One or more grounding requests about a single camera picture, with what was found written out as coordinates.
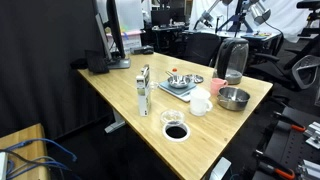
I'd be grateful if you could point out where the glass electric kettle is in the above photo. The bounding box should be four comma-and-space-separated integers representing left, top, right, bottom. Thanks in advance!
213, 37, 249, 85

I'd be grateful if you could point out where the digital kitchen scale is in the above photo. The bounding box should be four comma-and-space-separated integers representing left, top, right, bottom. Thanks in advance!
159, 81, 197, 102

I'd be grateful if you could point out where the blue cable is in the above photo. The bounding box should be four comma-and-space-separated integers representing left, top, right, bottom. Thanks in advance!
0, 137, 78, 180

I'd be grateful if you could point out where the white jar with dark contents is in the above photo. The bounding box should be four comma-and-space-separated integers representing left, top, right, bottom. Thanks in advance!
162, 123, 191, 142

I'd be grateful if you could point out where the clear glass jar lid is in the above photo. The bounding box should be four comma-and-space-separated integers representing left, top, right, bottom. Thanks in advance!
160, 109, 185, 125

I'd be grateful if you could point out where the black office chair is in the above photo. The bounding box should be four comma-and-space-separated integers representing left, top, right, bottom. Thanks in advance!
182, 33, 221, 66

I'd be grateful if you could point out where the pink plastic cup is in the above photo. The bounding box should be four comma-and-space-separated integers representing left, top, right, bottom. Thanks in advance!
211, 78, 228, 95

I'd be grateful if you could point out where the orange handled clamp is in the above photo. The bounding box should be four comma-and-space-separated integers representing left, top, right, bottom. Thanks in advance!
254, 150, 296, 180

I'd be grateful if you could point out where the black keyboard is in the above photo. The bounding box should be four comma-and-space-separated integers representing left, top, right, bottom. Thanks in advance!
85, 50, 109, 73

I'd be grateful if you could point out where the small steel saucepan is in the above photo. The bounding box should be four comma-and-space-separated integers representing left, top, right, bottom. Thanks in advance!
166, 71, 191, 89

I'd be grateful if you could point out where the black computer monitor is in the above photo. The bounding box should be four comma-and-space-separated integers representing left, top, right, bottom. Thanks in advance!
95, 0, 131, 69

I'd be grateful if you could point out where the couscous box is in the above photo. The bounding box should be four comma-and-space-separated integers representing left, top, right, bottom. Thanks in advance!
136, 64, 151, 116

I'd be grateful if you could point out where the large steel bowl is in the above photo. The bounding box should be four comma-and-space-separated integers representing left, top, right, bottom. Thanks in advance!
217, 86, 250, 111

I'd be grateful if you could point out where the small steel pan lid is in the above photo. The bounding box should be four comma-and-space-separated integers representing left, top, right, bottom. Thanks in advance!
187, 74, 204, 84

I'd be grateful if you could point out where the white mug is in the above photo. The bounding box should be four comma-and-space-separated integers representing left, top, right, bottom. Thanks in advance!
190, 88, 213, 116

